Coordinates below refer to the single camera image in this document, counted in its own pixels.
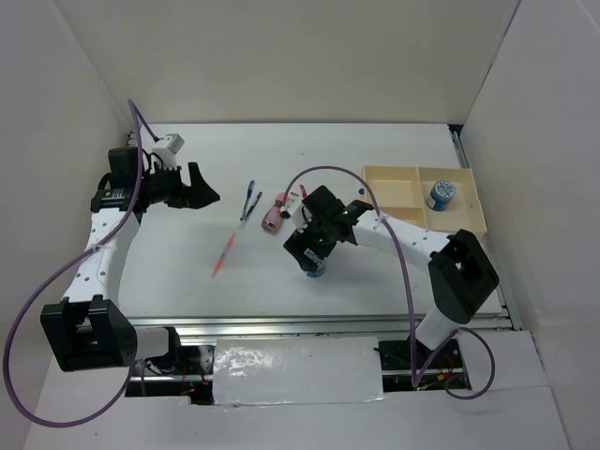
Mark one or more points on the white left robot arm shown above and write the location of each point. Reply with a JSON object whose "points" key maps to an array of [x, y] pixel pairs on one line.
{"points": [[86, 329]]}

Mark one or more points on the wooden compartment tray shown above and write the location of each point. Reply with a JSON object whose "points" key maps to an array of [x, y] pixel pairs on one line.
{"points": [[402, 192]]}

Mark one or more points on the orange highlighter pen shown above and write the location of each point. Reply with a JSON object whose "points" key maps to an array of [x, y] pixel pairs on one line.
{"points": [[224, 253]]}

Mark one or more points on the silver foil sheet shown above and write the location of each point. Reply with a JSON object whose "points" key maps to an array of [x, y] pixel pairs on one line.
{"points": [[320, 370]]}

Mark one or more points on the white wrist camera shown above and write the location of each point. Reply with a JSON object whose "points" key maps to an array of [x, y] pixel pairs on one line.
{"points": [[166, 149], [292, 209]]}

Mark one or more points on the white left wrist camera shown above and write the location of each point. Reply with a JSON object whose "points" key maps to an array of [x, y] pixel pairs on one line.
{"points": [[166, 149]]}

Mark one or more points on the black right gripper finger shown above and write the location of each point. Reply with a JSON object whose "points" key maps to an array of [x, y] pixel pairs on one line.
{"points": [[322, 251], [296, 248]]}

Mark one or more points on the aluminium frame rail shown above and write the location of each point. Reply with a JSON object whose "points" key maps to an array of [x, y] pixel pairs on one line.
{"points": [[260, 288]]}

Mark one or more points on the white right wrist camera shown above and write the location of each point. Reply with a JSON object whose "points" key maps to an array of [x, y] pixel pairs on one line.
{"points": [[292, 209]]}

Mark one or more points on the blue capped gel pen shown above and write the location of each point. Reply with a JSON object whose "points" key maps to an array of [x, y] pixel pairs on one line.
{"points": [[250, 188]]}

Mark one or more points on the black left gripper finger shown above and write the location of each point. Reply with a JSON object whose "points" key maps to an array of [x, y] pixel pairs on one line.
{"points": [[196, 180], [199, 197]]}

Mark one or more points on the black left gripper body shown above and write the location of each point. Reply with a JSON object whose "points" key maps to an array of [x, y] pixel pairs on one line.
{"points": [[166, 187]]}

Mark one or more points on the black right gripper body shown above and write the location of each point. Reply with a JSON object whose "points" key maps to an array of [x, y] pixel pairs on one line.
{"points": [[315, 232]]}

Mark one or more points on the black gel pen clear cap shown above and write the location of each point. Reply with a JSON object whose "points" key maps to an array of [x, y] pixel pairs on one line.
{"points": [[245, 218]]}

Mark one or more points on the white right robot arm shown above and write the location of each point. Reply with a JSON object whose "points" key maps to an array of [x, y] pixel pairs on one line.
{"points": [[461, 275]]}

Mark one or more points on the pink capped marker bottle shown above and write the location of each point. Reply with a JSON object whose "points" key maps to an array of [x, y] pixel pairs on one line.
{"points": [[272, 219]]}

